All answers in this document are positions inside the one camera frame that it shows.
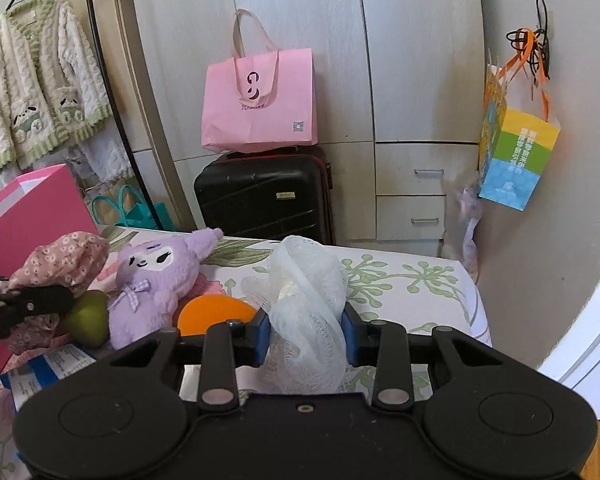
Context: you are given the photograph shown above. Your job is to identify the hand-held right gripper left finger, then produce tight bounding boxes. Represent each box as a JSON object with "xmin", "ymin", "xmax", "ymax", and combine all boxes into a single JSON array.
[{"xmin": 105, "ymin": 310, "xmax": 272, "ymax": 409}]

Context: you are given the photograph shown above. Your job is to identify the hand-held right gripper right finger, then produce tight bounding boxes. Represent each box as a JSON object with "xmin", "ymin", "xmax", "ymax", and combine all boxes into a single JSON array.
[{"xmin": 340, "ymin": 303, "xmax": 502, "ymax": 409}]

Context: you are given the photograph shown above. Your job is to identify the white mesh bath pouf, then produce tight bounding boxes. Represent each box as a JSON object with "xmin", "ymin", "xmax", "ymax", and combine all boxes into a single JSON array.
[{"xmin": 241, "ymin": 235, "xmax": 348, "ymax": 395}]

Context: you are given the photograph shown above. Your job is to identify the orange round sponge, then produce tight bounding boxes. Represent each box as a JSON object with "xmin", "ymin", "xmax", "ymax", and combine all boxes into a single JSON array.
[{"xmin": 177, "ymin": 295, "xmax": 258, "ymax": 337}]

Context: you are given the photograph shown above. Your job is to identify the pink floral fabric cap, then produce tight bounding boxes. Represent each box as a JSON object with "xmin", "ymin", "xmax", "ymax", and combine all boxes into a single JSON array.
[{"xmin": 0, "ymin": 231, "xmax": 112, "ymax": 356}]

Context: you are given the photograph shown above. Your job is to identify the green egg-shaped sponge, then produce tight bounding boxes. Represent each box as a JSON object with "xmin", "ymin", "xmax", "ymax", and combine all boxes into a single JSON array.
[{"xmin": 62, "ymin": 290, "xmax": 111, "ymax": 348}]

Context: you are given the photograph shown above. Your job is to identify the blue tissue packet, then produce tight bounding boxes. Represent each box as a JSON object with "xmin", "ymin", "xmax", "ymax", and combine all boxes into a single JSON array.
[{"xmin": 2, "ymin": 344, "xmax": 98, "ymax": 411}]

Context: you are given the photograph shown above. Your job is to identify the pink storage box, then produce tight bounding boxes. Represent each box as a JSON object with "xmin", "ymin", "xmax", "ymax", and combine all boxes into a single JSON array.
[{"xmin": 0, "ymin": 164, "xmax": 101, "ymax": 406}]

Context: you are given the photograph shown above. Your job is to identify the floral bed sheet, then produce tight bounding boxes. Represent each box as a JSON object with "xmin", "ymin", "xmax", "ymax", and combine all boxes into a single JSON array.
[{"xmin": 0, "ymin": 225, "xmax": 493, "ymax": 461}]

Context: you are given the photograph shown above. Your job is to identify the purple plush toy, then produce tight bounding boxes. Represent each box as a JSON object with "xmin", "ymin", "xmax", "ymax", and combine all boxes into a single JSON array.
[{"xmin": 107, "ymin": 227, "xmax": 225, "ymax": 351}]

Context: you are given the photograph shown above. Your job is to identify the white wardrobe drawer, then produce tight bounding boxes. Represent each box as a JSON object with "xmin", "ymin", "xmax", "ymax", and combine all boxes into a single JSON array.
[
  {"xmin": 376, "ymin": 195, "xmax": 448, "ymax": 241},
  {"xmin": 375, "ymin": 142, "xmax": 461, "ymax": 196}
]

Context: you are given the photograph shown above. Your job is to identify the black hard-shell suitcase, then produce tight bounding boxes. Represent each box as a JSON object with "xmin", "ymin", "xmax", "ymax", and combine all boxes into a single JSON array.
[{"xmin": 194, "ymin": 146, "xmax": 337, "ymax": 247}]

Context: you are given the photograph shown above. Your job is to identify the teal tote bag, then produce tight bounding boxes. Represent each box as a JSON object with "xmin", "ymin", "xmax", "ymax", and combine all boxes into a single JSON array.
[{"xmin": 91, "ymin": 184, "xmax": 177, "ymax": 233}]

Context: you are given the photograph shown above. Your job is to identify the white fluffy garment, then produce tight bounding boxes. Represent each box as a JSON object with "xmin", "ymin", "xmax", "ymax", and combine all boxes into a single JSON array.
[{"xmin": 65, "ymin": 125, "xmax": 136, "ymax": 181}]

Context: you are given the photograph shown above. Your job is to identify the lilac fabric strip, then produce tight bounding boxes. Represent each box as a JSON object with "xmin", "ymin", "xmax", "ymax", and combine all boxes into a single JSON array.
[{"xmin": 445, "ymin": 182, "xmax": 483, "ymax": 281}]

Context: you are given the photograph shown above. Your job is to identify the cream and green knit cardigan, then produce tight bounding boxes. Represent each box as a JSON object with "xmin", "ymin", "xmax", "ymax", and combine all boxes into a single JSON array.
[{"xmin": 0, "ymin": 0, "xmax": 115, "ymax": 177}]

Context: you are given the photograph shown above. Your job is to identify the black metal clothes rack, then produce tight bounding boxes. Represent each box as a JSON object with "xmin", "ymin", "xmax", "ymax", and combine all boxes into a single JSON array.
[{"xmin": 82, "ymin": 0, "xmax": 156, "ymax": 233}]

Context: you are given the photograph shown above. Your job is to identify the pink paper shopping bag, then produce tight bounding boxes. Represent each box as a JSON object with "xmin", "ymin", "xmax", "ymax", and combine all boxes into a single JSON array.
[{"xmin": 201, "ymin": 8, "xmax": 318, "ymax": 155}]

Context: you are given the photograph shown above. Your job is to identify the colourful paper gift bag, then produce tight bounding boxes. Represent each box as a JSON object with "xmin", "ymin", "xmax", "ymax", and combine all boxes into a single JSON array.
[{"xmin": 477, "ymin": 50, "xmax": 562, "ymax": 212}]

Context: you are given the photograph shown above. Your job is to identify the white wardrobe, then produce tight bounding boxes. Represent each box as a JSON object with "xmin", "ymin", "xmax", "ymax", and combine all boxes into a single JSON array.
[{"xmin": 112, "ymin": 0, "xmax": 486, "ymax": 256}]

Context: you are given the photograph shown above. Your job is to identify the black cords on hook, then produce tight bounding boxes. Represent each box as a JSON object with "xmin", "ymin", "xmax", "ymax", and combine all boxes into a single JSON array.
[{"xmin": 505, "ymin": 0, "xmax": 553, "ymax": 81}]

